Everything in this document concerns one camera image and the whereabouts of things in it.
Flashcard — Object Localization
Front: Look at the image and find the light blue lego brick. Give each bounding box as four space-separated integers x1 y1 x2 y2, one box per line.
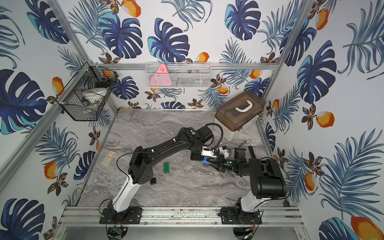
202 160 210 166

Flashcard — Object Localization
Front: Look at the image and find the green lego brick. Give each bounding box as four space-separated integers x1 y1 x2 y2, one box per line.
164 162 170 174

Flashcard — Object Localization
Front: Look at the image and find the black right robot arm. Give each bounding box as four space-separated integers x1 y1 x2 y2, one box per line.
204 146 288 213

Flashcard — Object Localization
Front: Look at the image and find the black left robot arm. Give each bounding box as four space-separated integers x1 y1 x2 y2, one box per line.
108 126 214 214

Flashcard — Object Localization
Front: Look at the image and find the black lego brick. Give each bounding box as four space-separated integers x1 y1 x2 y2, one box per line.
150 178 157 185

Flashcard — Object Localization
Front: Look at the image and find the brown lidded storage box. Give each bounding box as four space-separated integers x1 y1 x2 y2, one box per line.
215 91 266 141

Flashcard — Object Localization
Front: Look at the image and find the pink triangle object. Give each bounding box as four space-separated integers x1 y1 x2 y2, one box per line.
149 64 172 88

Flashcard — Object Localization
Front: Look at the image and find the white object in basket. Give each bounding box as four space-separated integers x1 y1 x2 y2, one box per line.
81 88 107 106

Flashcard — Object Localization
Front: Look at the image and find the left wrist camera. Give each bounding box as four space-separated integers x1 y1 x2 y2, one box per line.
201 147 217 158

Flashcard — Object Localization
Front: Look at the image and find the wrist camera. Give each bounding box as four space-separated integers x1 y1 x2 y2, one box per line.
219 146 231 159
201 147 217 158

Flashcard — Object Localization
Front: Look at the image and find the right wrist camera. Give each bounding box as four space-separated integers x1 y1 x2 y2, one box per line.
219 146 231 159

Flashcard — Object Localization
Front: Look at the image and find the white wire shelf basket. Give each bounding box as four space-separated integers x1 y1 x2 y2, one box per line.
145 62 212 88

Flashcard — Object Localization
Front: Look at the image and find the black wire basket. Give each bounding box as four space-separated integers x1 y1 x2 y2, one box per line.
55 62 119 122

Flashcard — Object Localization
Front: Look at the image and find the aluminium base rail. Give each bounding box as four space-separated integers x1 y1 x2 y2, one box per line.
58 207 304 228

